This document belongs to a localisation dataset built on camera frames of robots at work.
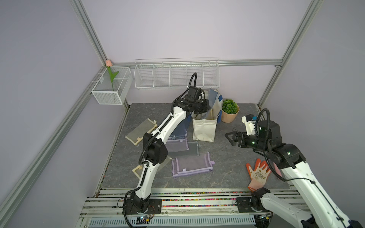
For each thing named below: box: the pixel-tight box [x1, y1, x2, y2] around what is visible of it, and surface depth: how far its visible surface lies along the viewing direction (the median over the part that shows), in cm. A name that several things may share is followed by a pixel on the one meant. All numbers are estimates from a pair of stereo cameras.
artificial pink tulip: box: [105, 59, 120, 92], surface depth 92 cm
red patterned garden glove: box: [246, 158, 272, 192], surface depth 82 cm
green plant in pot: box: [221, 98, 240, 124], surface depth 104 cm
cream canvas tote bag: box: [190, 96, 223, 143], surface depth 91 cm
